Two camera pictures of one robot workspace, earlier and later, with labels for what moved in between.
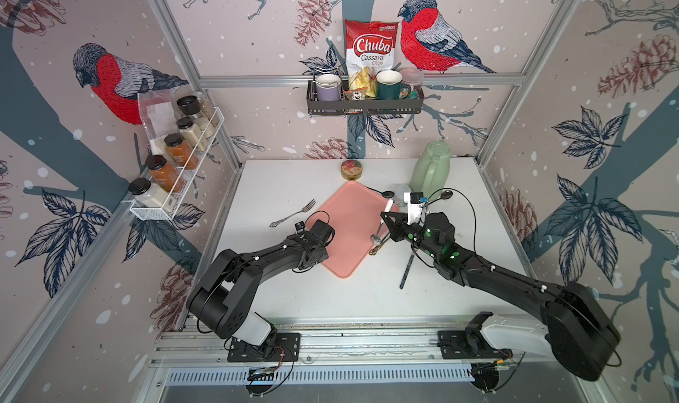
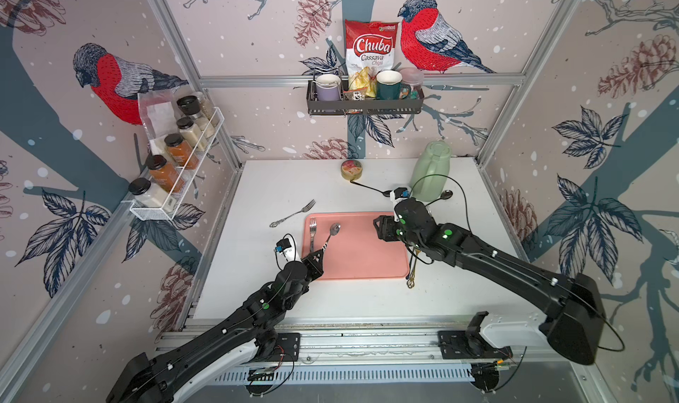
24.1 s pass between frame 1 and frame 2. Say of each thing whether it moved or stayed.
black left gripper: moved
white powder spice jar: stayed
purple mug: stayed
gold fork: moved
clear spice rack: stayed
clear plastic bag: stayed
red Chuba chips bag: stayed
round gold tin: stayed
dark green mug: stayed
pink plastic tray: moved
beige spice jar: stayed
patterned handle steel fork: moved
